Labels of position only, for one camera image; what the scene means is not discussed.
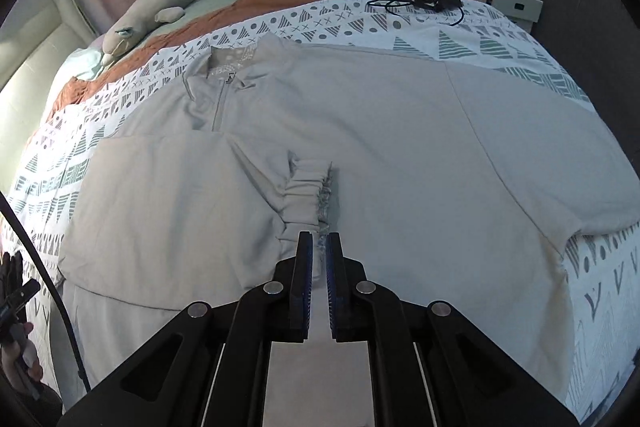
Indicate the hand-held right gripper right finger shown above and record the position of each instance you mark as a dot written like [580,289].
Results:
[332,272]

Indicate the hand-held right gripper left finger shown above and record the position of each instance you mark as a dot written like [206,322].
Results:
[305,267]

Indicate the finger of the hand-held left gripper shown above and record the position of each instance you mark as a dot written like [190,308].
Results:
[12,269]

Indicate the beige zip sweatshirt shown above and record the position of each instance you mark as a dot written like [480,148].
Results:
[390,132]

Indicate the person's left hand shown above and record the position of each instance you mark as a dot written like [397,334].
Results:
[35,369]

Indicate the pale mint cloth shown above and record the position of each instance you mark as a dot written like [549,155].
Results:
[87,64]

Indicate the triangle patterned bed blanket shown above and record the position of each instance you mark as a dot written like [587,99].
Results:
[350,21]

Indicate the rust orange bed sheet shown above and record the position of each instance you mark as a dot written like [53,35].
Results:
[210,19]

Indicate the beige plush toy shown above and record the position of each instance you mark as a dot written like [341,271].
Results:
[150,7]

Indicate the cream padded bed frame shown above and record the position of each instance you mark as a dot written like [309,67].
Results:
[30,47]

